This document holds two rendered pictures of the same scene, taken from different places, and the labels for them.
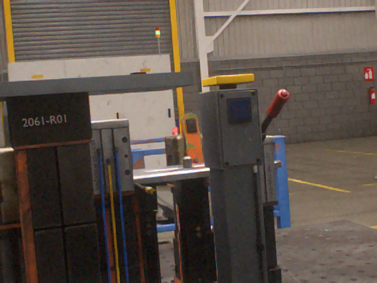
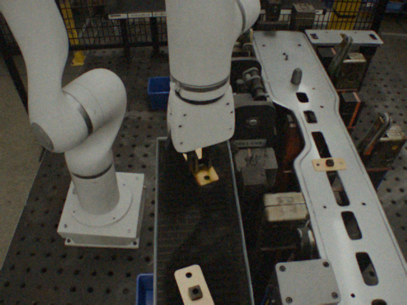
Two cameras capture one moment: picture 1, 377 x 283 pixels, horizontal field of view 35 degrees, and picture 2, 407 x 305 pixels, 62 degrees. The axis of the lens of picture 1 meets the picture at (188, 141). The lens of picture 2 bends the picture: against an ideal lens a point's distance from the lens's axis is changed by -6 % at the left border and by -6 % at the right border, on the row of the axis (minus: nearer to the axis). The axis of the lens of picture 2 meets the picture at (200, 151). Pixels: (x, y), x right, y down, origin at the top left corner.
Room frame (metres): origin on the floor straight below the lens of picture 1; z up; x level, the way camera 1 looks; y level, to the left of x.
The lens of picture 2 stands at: (0.87, -0.11, 1.65)
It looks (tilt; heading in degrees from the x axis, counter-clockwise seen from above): 47 degrees down; 105
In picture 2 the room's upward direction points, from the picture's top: straight up
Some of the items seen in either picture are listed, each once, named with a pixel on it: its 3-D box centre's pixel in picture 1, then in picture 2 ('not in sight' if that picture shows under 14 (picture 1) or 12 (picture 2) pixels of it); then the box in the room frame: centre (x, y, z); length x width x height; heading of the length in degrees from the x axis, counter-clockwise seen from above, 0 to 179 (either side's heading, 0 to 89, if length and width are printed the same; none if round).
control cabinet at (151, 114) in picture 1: (93, 110); not in sight; (9.06, 1.41, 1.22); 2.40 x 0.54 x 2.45; 105
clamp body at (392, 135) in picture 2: not in sight; (367, 174); (1.17, 0.62, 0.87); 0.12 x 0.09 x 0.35; 19
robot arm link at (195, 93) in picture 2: not in sight; (198, 77); (0.76, 0.29, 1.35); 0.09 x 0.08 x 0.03; 37
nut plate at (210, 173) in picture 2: not in sight; (200, 164); (0.76, 0.29, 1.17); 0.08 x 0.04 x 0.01; 127
